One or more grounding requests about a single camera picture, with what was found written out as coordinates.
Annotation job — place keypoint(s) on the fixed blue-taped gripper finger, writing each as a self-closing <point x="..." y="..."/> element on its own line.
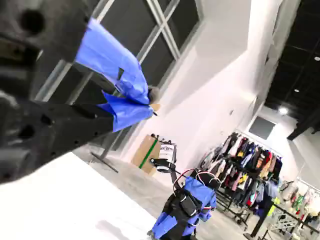
<point x="159" y="226"/>
<point x="75" y="125"/>

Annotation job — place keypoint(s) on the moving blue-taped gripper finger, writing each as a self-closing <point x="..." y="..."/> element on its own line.
<point x="170" y="227"/>
<point x="110" y="52"/>

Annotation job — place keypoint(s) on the large dark white-framed window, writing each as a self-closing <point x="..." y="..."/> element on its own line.
<point x="130" y="22"/>

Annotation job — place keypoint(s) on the brown cardboard box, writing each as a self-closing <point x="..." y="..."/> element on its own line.
<point x="146" y="153"/>

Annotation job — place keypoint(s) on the clothes rack with pale garments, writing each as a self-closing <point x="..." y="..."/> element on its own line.
<point x="303" y="200"/>

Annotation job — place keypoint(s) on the round ceiling lamp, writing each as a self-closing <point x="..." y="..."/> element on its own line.
<point x="283" y="110"/>

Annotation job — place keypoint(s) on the short black camera stalk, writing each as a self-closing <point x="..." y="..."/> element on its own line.
<point x="174" y="182"/>

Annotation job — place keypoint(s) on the black camera box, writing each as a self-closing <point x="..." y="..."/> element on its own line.
<point x="166" y="151"/>

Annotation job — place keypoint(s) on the black floor post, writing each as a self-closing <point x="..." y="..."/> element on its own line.
<point x="262" y="220"/>

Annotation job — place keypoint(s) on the small dark wall window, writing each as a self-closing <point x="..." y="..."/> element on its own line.
<point x="262" y="128"/>

